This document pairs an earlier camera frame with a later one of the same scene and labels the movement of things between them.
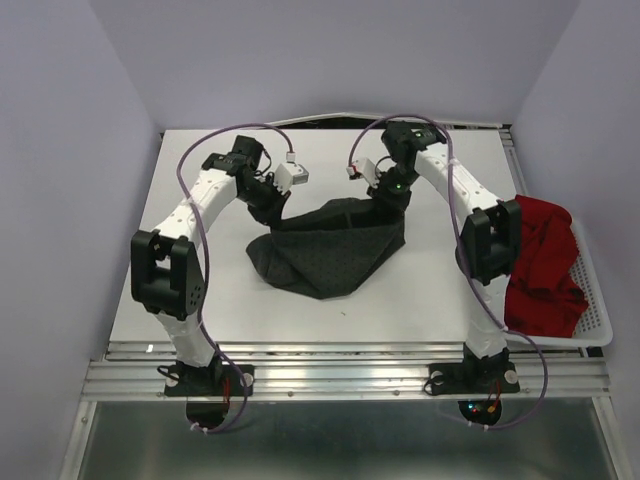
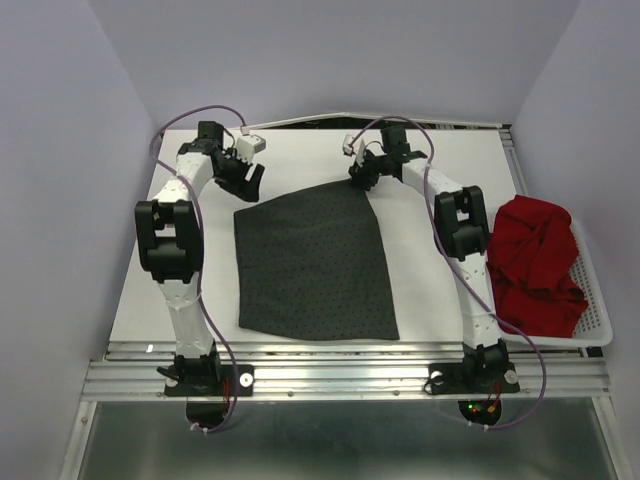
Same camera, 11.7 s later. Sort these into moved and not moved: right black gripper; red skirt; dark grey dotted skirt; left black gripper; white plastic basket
Moved: right black gripper; dark grey dotted skirt; left black gripper
Not moved: red skirt; white plastic basket
